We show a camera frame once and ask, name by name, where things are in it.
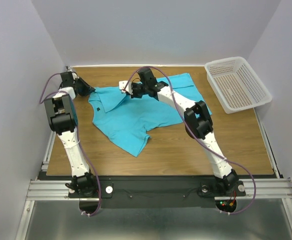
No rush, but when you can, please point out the aluminium frame rail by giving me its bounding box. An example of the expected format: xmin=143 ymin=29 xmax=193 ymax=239
xmin=41 ymin=65 xmax=73 ymax=171
xmin=26 ymin=178 xmax=292 ymax=202
xmin=254 ymin=109 xmax=283 ymax=179

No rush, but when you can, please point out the turquoise t shirt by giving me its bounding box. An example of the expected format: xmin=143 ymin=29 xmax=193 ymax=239
xmin=87 ymin=72 xmax=213 ymax=158

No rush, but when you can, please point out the left aluminium frame rail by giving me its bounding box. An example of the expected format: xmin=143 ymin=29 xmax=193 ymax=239
xmin=41 ymin=65 xmax=73 ymax=171

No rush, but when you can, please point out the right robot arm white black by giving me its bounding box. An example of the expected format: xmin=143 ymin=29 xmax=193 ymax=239
xmin=121 ymin=67 xmax=239 ymax=194

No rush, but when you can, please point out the front aluminium frame rail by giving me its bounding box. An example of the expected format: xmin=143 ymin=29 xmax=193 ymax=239
xmin=26 ymin=178 xmax=292 ymax=202

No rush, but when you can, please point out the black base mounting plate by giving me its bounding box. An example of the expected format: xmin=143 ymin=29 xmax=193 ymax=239
xmin=66 ymin=175 xmax=246 ymax=209

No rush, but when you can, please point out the right aluminium frame rail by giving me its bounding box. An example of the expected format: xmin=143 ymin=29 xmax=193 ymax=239
xmin=254 ymin=109 xmax=283 ymax=179

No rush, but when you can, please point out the white plastic basket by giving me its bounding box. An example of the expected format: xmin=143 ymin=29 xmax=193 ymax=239
xmin=204 ymin=56 xmax=272 ymax=114

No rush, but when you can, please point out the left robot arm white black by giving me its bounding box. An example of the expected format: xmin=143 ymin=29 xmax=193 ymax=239
xmin=39 ymin=70 xmax=98 ymax=197

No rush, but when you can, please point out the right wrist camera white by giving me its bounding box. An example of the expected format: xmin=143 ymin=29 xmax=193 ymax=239
xmin=118 ymin=80 xmax=133 ymax=95

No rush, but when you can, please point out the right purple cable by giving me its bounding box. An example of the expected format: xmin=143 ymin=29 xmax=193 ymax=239
xmin=125 ymin=65 xmax=257 ymax=216

